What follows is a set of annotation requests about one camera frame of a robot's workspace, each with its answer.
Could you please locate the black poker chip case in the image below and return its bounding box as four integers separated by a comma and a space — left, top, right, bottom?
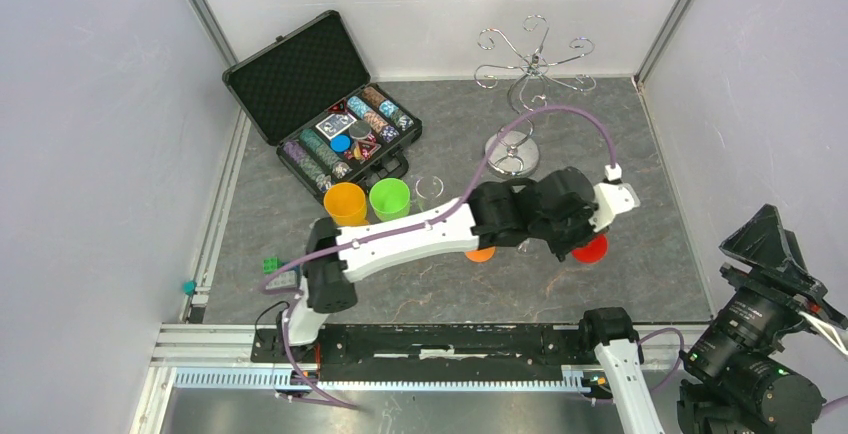
222, 10, 423, 201

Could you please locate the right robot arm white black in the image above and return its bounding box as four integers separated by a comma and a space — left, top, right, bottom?
677, 204, 847, 433

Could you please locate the orange plastic wine glass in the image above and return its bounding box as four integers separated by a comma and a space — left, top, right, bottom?
464, 247, 496, 263

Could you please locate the playing card deck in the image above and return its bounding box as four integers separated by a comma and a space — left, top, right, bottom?
315, 113, 357, 140

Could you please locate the green plastic wine glass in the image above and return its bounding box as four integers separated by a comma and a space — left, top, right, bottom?
368, 178, 411, 222

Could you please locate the green toy brick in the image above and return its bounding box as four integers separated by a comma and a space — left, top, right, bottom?
262, 256, 284, 275

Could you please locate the clear wine glass front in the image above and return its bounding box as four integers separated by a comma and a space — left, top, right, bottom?
414, 175, 444, 212

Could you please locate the chrome wine glass rack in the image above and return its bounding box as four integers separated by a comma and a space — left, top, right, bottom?
473, 14, 597, 179

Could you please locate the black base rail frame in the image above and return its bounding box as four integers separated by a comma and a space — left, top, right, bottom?
152, 308, 710, 396

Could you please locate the blue round dealer chip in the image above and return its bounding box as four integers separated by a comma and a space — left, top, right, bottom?
330, 134, 352, 153

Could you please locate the red plastic wine glass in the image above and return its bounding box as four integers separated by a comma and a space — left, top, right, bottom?
571, 234, 609, 264

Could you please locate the teal small object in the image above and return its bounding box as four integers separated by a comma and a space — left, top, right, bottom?
182, 280, 197, 297

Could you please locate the yellow plastic wine glass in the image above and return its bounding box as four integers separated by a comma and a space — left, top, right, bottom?
323, 182, 368, 227

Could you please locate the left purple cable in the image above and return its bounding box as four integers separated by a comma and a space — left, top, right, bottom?
258, 104, 621, 412

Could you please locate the silver dealer button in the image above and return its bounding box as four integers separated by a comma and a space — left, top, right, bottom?
347, 120, 372, 140

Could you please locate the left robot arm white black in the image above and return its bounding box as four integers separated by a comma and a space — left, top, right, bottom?
275, 167, 600, 362

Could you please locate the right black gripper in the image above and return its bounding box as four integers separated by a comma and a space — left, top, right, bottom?
689, 198, 848, 374

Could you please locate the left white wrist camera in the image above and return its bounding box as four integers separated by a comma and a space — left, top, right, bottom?
589, 164, 641, 233

